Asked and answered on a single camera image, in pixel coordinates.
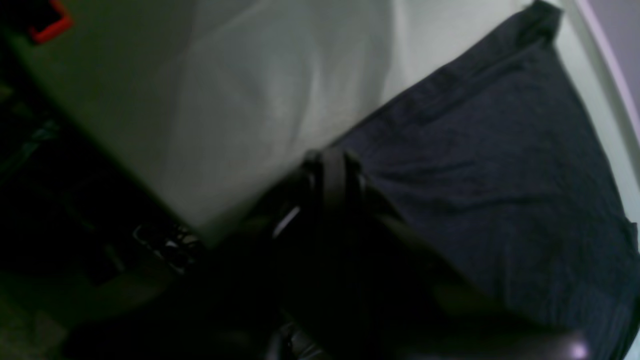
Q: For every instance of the black t-shirt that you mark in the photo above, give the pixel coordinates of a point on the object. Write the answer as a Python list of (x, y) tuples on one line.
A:
[(492, 160)]

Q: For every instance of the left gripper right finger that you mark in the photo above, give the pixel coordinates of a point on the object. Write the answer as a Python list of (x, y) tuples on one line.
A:
[(411, 283)]

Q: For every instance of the cardboard box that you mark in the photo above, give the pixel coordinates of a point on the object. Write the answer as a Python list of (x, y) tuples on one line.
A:
[(615, 27)]

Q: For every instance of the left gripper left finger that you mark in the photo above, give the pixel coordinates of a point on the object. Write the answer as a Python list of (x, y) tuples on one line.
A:
[(284, 222)]

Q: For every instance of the left black orange clamp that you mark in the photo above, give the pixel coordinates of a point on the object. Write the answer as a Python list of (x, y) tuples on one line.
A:
[(46, 20)]

